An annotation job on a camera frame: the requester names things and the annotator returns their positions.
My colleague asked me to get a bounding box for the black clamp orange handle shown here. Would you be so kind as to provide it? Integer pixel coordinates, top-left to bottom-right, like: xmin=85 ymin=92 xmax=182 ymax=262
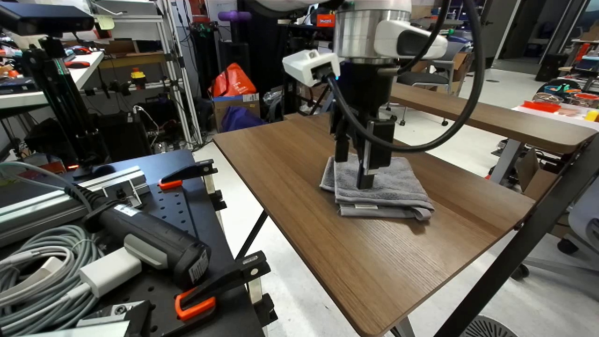
xmin=173 ymin=251 xmax=281 ymax=328
xmin=156 ymin=157 xmax=229 ymax=214

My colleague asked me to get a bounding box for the purple round object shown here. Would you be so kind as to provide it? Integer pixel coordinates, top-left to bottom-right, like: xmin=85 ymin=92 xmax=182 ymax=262
xmin=216 ymin=8 xmax=255 ymax=26

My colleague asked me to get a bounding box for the dark blue bag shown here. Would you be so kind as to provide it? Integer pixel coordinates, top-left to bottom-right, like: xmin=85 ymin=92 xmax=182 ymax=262
xmin=222 ymin=105 xmax=268 ymax=133

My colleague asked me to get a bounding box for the yellow capped item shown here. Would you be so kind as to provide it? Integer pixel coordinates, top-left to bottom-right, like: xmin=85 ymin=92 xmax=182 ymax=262
xmin=128 ymin=68 xmax=150 ymax=90

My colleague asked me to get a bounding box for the grey cloth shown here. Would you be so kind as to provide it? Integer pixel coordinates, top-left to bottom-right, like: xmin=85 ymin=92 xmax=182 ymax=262
xmin=319 ymin=154 xmax=437 ymax=225

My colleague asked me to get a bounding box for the thin black desk leg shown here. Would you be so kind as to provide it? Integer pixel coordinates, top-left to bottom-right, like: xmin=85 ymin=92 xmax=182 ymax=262
xmin=235 ymin=210 xmax=270 ymax=262

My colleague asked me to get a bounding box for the flat orange item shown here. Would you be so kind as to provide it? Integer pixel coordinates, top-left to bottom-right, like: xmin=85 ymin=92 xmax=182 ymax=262
xmin=519 ymin=99 xmax=564 ymax=116

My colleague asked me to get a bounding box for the orange storage bin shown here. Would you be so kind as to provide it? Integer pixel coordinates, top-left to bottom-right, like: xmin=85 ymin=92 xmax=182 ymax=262
xmin=313 ymin=11 xmax=338 ymax=32

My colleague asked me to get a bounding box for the aluminium extrusion bar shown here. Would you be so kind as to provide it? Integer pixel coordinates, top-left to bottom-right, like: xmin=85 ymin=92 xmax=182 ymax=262
xmin=0 ymin=165 xmax=152 ymax=249

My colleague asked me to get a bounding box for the round black floor grille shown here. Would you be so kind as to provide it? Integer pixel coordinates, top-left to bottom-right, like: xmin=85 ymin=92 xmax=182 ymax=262
xmin=461 ymin=315 xmax=519 ymax=337

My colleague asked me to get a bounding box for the black grey handheld device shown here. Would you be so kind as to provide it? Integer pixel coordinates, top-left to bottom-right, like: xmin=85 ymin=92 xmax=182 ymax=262
xmin=92 ymin=202 xmax=214 ymax=290

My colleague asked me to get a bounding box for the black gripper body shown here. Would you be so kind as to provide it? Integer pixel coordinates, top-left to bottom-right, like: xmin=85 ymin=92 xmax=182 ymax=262
xmin=330 ymin=60 xmax=401 ymax=156

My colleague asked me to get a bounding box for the black desk frame leg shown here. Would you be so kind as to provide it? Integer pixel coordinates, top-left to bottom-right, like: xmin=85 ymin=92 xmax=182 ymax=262
xmin=435 ymin=133 xmax=599 ymax=337

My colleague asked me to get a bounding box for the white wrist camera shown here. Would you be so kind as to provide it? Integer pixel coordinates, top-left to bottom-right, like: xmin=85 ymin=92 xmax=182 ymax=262
xmin=281 ymin=49 xmax=345 ymax=90

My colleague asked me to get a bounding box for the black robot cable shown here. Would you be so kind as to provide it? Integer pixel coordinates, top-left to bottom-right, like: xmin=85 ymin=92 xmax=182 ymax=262
xmin=324 ymin=0 xmax=489 ymax=156

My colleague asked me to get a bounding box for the grey office chair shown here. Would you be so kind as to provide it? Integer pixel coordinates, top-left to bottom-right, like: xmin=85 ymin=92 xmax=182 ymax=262
xmin=399 ymin=39 xmax=474 ymax=127

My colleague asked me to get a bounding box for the white power adapter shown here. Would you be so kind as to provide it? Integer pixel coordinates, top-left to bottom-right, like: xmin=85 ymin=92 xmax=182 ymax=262
xmin=79 ymin=245 xmax=145 ymax=300

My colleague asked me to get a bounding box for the orange bag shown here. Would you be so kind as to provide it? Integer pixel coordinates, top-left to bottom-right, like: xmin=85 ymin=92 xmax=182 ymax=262
xmin=210 ymin=62 xmax=261 ymax=99

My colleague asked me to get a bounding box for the grey cable bundle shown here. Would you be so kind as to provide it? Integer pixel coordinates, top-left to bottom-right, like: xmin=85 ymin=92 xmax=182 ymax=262
xmin=0 ymin=223 xmax=105 ymax=337

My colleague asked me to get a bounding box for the white metal rack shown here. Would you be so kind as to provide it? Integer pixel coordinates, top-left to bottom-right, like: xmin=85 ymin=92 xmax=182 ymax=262
xmin=154 ymin=0 xmax=207 ymax=150

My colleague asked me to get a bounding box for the white side table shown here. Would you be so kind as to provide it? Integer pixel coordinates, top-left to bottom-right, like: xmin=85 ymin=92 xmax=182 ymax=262
xmin=0 ymin=49 xmax=107 ymax=112

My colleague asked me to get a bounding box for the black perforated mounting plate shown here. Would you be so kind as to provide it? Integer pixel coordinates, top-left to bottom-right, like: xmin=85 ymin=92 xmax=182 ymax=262
xmin=62 ymin=148 xmax=281 ymax=337

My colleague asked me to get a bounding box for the black camera on tripod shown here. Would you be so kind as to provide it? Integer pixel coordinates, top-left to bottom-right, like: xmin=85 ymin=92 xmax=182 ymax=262
xmin=0 ymin=2 xmax=98 ymax=38

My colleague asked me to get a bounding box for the cardboard box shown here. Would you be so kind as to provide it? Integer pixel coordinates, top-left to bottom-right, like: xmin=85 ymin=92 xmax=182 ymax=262
xmin=212 ymin=92 xmax=265 ymax=131

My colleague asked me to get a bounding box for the black tripod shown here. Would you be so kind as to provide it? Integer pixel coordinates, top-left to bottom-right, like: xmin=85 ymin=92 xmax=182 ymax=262
xmin=23 ymin=34 xmax=113 ymax=169

